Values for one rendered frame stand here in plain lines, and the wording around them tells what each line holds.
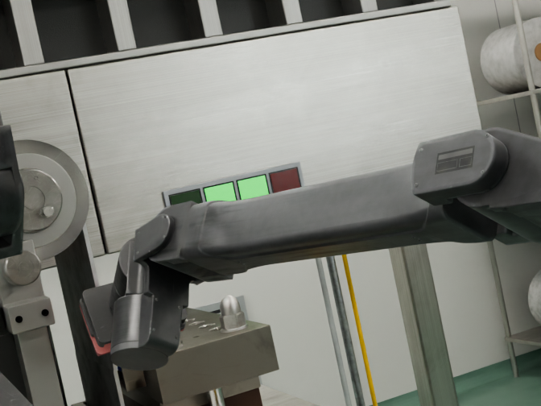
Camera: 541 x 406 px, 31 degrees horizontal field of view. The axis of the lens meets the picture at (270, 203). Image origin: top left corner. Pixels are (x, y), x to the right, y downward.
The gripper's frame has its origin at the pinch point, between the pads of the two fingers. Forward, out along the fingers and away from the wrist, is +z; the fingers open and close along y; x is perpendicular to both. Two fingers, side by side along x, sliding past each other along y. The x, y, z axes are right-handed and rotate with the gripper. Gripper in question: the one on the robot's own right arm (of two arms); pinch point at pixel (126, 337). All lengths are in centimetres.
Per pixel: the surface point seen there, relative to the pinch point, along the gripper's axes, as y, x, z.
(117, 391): -0.6, -2.1, 12.0
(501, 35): 244, 154, 185
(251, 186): 36, 30, 29
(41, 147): -2.9, 24.8, -5.2
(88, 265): -0.3, 12.2, 3.9
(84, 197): 0.7, 18.6, -1.7
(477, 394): 207, 32, 278
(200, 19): 34, 57, 16
